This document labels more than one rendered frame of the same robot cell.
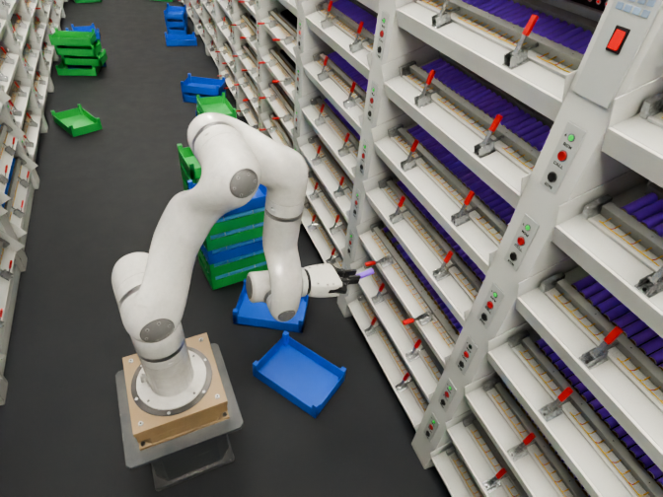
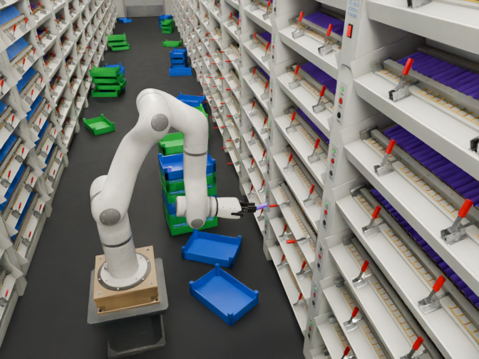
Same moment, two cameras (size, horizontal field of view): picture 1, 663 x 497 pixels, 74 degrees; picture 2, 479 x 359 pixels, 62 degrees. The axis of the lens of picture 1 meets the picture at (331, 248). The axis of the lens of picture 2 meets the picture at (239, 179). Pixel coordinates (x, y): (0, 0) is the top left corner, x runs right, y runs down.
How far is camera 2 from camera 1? 0.56 m
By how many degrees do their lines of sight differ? 15
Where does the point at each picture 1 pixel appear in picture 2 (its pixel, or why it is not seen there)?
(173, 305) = (120, 201)
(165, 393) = (117, 276)
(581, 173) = (348, 108)
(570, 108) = (341, 73)
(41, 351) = (50, 266)
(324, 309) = (251, 253)
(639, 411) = (389, 258)
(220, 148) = (148, 103)
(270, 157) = (182, 112)
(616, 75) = (351, 49)
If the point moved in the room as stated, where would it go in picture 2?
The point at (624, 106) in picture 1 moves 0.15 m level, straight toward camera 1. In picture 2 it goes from (358, 65) to (324, 77)
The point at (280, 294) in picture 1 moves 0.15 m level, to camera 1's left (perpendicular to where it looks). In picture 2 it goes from (191, 206) to (154, 200)
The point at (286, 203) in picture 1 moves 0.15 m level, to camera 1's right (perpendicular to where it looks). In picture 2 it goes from (193, 143) to (234, 147)
